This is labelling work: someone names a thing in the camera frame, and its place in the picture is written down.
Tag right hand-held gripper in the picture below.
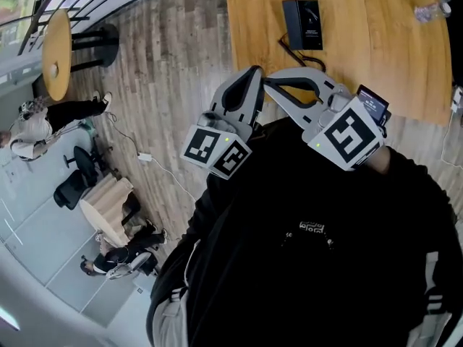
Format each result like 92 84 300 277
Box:
262 66 386 173

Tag person's black top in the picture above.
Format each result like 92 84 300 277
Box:
146 116 463 347

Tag white cable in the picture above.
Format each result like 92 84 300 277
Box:
150 156 197 202
440 111 463 170

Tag black office chair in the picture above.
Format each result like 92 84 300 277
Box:
54 145 106 211

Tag black cable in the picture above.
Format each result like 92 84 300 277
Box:
106 111 140 155

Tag person's right forearm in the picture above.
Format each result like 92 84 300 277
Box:
368 145 456 231

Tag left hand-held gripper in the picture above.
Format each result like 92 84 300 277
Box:
179 65 266 181

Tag small black display screen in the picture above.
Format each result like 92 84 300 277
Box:
356 84 392 127

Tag round pale table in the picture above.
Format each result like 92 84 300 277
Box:
79 173 135 249

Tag round wooden high table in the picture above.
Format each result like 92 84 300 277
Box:
42 8 120 103

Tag person's left forearm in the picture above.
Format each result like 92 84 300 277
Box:
180 170 232 245

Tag white power strip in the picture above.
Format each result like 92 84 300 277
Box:
451 87 463 114

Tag clear plastic water bottle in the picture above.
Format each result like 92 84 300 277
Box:
413 1 453 25

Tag small black box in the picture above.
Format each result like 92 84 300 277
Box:
281 0 324 51

